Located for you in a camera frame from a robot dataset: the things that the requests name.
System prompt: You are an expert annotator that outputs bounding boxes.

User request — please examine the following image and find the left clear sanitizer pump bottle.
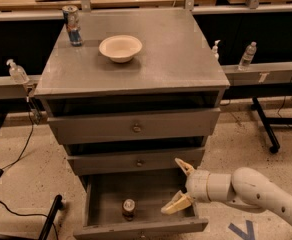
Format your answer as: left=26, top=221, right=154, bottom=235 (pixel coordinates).
left=6, top=59, right=30, bottom=84

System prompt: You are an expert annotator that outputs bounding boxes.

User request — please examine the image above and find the middle grey drawer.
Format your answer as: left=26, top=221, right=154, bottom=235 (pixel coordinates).
left=67, top=147, right=205, bottom=176

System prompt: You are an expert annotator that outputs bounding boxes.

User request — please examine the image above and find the grey drawer cabinet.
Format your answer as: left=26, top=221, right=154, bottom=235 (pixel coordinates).
left=34, top=7, right=231, bottom=240

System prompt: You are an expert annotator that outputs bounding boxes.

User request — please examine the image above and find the black table leg with caster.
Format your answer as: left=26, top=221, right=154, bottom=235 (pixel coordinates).
left=251, top=97, right=292, bottom=154

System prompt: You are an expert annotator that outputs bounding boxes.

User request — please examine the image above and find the grey drawer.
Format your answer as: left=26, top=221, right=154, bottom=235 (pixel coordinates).
left=67, top=147, right=205, bottom=176
left=48, top=108, right=220, bottom=144
left=74, top=168, right=208, bottom=240

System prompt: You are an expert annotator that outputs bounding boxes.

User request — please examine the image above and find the black cable on floor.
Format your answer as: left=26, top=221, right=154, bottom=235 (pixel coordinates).
left=0, top=112, right=37, bottom=172

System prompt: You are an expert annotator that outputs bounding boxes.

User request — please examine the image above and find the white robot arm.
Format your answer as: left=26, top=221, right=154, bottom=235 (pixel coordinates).
left=161, top=158, right=292, bottom=226

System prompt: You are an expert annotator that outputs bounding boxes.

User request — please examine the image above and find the black chair base leg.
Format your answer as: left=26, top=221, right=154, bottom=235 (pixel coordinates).
left=38, top=194, right=63, bottom=240

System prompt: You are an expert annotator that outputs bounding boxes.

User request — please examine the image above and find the blue silver energy drink can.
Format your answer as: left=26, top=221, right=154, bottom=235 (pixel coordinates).
left=62, top=5, right=83, bottom=47

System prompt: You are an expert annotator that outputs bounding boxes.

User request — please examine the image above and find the top grey drawer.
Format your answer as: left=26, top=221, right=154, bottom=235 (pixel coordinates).
left=48, top=108, right=220, bottom=144

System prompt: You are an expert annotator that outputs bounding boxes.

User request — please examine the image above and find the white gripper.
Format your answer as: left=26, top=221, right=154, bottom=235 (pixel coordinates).
left=161, top=158, right=235, bottom=215

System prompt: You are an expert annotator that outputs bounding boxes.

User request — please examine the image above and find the clear plastic water bottle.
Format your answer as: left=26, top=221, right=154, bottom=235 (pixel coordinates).
left=238, top=42, right=257, bottom=71

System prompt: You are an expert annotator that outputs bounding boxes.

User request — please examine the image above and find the bottom grey drawer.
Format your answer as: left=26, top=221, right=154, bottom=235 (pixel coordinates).
left=74, top=168, right=208, bottom=240

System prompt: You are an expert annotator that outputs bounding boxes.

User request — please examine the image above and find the white paper bowl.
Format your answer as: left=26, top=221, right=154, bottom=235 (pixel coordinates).
left=99, top=35, right=143, bottom=63

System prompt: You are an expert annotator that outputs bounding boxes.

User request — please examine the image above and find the small white pump bottle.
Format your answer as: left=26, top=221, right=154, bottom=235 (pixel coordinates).
left=212, top=40, right=220, bottom=60

